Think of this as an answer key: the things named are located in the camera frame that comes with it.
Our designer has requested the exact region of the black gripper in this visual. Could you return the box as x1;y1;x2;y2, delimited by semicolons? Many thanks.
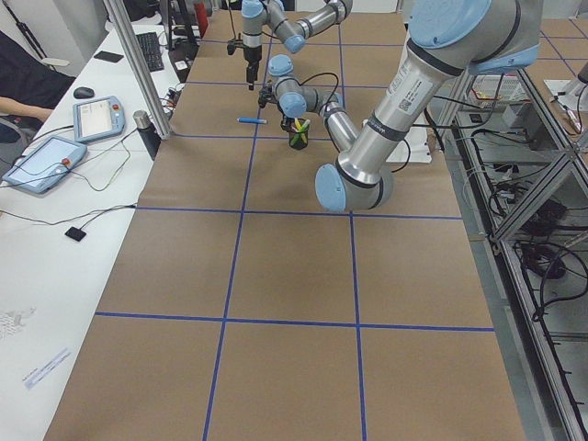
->
243;46;261;90
280;115;294;133

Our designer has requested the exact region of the black mesh pen cup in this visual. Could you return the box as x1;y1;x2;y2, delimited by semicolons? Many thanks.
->
288;119;311;150

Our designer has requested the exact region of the blue highlighter pen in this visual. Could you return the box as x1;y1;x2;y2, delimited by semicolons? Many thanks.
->
237;117;267;125

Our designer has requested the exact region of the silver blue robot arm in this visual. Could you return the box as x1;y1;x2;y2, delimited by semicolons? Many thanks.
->
269;1;543;212
241;0;353;90

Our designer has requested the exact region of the green highlighter pen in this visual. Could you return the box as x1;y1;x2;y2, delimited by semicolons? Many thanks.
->
290;131;308;145

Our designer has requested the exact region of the black keyboard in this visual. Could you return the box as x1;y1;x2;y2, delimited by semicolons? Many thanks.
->
136;32;164;72

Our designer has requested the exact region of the dark steel water bottle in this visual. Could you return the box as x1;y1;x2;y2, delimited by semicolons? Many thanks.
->
132;109;161;161

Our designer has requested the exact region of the black phone on desk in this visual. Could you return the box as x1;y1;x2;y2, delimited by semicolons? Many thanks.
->
94;51;124;63

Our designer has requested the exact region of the far teach pendant tablet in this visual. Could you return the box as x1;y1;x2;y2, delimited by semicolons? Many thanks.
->
73;96;126;143

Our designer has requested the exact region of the teach pendant tablet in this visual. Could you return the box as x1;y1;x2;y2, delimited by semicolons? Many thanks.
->
3;136;87;195
73;96;126;143

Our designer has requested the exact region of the black computer mouse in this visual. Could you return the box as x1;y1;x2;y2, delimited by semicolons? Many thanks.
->
73;86;96;99

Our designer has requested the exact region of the person in black shirt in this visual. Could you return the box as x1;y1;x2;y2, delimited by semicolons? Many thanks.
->
1;32;75;130

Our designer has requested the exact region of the near teach pendant tablet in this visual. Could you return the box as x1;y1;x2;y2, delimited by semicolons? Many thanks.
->
3;136;87;195

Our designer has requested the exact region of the small black square pad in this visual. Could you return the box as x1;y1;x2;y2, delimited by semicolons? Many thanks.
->
64;226;86;243

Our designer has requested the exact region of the white side desk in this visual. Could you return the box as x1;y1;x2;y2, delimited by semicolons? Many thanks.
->
0;23;203;441

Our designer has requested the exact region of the paper label on desk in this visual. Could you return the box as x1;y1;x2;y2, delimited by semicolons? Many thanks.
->
22;347;73;390

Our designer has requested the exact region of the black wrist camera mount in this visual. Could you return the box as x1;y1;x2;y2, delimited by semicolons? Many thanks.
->
257;82;277;108

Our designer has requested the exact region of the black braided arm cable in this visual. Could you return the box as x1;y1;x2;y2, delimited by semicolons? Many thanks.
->
293;71;344;114

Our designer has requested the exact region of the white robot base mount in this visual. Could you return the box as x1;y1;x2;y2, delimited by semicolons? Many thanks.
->
362;118;434;164

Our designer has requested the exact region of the white wire basket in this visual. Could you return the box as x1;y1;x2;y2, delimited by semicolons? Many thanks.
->
469;74;527;102

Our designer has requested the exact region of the aluminium frame rack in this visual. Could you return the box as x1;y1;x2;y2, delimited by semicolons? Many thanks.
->
432;60;587;440

